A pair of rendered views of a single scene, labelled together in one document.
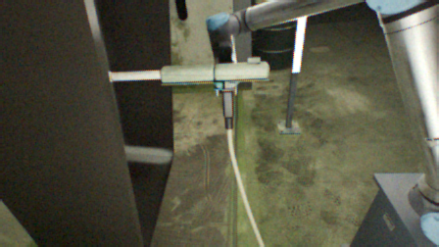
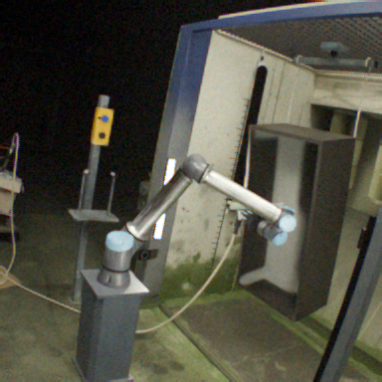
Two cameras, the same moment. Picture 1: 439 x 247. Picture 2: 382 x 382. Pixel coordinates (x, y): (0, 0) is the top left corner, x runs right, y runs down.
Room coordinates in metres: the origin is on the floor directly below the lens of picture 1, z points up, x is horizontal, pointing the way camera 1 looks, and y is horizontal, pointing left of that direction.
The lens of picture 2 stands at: (2.08, -1.78, 1.60)
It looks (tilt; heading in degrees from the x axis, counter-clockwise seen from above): 11 degrees down; 138
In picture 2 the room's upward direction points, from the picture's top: 12 degrees clockwise
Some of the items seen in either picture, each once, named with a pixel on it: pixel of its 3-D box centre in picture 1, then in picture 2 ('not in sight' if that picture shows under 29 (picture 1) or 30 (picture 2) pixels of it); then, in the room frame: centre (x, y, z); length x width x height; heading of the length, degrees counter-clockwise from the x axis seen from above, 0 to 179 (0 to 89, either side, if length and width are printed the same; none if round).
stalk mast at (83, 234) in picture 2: not in sight; (87, 204); (-0.46, -0.52, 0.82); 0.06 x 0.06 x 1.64; 83
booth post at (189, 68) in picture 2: not in sight; (167, 173); (-0.25, 0.02, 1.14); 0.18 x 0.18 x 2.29; 83
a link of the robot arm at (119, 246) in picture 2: not in sight; (118, 250); (0.40, -0.72, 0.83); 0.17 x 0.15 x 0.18; 133
